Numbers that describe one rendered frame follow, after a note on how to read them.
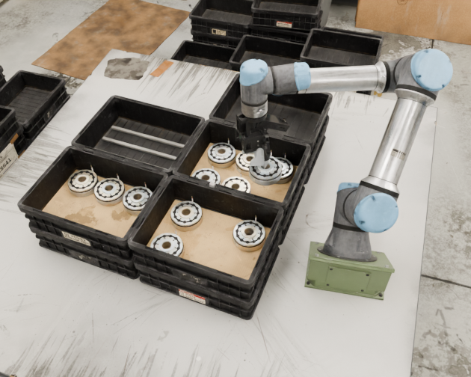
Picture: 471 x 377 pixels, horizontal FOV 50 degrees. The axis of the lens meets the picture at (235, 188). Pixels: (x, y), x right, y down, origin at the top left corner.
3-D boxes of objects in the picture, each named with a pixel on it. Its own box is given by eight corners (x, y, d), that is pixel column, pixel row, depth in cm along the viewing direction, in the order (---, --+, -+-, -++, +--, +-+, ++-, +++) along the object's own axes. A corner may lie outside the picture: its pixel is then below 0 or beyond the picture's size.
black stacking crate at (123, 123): (208, 141, 196) (206, 119, 187) (173, 196, 178) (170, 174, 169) (118, 117, 206) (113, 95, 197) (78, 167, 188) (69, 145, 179)
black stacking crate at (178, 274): (282, 230, 167) (284, 208, 159) (250, 306, 149) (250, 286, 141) (174, 197, 177) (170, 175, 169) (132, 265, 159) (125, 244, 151)
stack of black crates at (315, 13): (320, 54, 347) (327, -10, 313) (309, 83, 326) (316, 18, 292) (260, 44, 356) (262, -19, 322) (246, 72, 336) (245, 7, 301)
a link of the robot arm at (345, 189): (362, 222, 169) (368, 182, 167) (378, 230, 155) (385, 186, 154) (327, 218, 167) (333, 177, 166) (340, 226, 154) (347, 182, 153)
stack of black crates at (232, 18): (261, 46, 355) (262, 1, 329) (248, 71, 336) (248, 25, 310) (207, 37, 363) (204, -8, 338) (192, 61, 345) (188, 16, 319)
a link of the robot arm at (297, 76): (300, 63, 148) (263, 69, 147) (310, 58, 137) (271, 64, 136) (303, 91, 149) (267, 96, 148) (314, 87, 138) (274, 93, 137)
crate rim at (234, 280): (285, 212, 160) (285, 207, 158) (251, 290, 142) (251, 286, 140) (170, 178, 170) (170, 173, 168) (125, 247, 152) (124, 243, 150)
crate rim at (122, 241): (170, 178, 170) (170, 173, 168) (125, 247, 152) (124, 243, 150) (70, 149, 181) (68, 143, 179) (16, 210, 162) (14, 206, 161)
